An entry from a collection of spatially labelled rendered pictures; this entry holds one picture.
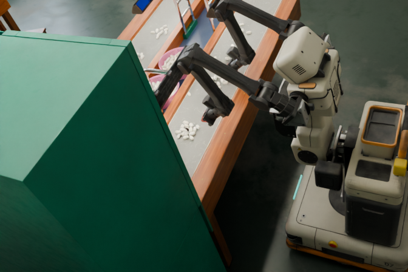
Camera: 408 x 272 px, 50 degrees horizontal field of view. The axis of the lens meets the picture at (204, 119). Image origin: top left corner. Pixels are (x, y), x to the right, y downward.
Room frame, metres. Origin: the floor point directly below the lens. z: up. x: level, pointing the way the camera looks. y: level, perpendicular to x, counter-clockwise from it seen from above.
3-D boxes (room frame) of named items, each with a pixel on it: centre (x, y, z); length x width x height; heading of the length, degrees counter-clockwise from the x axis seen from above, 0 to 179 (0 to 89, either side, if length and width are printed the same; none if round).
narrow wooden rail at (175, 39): (2.41, 0.24, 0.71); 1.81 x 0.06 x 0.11; 143
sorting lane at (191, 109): (2.11, -0.16, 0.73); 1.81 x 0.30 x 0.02; 143
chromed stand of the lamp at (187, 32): (2.87, -0.06, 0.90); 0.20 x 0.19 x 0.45; 143
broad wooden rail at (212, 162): (1.98, -0.33, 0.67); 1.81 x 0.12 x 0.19; 143
